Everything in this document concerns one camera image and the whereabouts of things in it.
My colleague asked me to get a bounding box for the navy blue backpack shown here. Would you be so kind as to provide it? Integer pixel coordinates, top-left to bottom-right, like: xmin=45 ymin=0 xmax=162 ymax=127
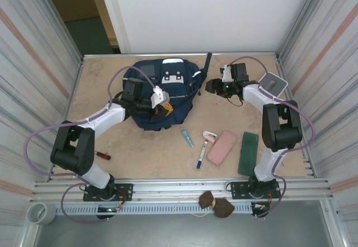
xmin=122 ymin=51 xmax=213 ymax=132

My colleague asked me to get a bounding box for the teal glue stick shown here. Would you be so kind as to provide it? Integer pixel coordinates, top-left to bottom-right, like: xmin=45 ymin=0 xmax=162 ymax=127
xmin=181 ymin=129 xmax=195 ymax=149

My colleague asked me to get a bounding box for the blue white marker pen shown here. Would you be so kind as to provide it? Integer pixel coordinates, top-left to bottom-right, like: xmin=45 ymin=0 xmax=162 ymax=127
xmin=196 ymin=140 xmax=209 ymax=169

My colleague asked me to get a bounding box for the pink pencil case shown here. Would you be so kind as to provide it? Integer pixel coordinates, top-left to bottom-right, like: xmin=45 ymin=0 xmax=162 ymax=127
xmin=206 ymin=131 xmax=238 ymax=166

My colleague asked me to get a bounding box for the green pencil case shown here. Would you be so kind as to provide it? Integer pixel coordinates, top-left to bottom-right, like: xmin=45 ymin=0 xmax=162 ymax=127
xmin=237 ymin=131 xmax=260 ymax=175

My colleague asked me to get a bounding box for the brown cloth bag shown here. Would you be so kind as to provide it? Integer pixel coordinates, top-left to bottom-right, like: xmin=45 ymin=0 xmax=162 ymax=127
xmin=197 ymin=191 xmax=235 ymax=219

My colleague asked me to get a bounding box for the white grey tissue box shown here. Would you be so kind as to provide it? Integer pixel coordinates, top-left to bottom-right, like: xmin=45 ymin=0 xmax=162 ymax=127
xmin=257 ymin=72 xmax=289 ymax=98

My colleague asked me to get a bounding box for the pink white correction tape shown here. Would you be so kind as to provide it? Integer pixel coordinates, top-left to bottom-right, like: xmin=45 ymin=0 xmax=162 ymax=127
xmin=201 ymin=130 xmax=218 ymax=144

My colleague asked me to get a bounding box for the red black screwdriver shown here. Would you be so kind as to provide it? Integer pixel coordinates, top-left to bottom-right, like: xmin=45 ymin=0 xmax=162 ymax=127
xmin=93 ymin=151 xmax=112 ymax=161

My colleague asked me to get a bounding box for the grey plastic cup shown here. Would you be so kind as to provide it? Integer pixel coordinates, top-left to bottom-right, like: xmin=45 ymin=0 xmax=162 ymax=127
xmin=26 ymin=202 xmax=56 ymax=225

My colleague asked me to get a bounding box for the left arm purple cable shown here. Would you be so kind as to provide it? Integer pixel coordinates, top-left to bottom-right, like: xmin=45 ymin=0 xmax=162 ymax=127
xmin=23 ymin=65 xmax=160 ymax=224

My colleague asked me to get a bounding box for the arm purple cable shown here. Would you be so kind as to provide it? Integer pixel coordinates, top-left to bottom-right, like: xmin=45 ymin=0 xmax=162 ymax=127
xmin=229 ymin=56 xmax=317 ymax=219
xmin=23 ymin=65 xmax=160 ymax=224

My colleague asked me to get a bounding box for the aluminium front rail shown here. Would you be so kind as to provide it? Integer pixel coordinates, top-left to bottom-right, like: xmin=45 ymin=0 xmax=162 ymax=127
xmin=32 ymin=177 xmax=333 ymax=202

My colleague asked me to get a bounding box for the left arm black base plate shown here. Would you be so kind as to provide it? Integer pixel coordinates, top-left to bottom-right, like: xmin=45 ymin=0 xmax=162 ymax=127
xmin=83 ymin=183 xmax=134 ymax=202

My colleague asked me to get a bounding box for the white string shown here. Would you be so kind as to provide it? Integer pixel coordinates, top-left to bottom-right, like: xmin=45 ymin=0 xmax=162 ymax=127
xmin=171 ymin=196 xmax=216 ymax=219

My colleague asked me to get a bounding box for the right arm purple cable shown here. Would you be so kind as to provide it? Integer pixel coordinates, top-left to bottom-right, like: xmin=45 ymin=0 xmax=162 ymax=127
xmin=229 ymin=56 xmax=317 ymax=219

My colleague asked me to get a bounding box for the slotted grey cable tray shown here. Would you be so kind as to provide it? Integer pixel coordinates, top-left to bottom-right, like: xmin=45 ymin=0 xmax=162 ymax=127
xmin=54 ymin=202 xmax=271 ymax=216

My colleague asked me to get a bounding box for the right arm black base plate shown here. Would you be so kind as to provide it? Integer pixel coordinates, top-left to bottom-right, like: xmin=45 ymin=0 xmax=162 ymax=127
xmin=229 ymin=181 xmax=282 ymax=200

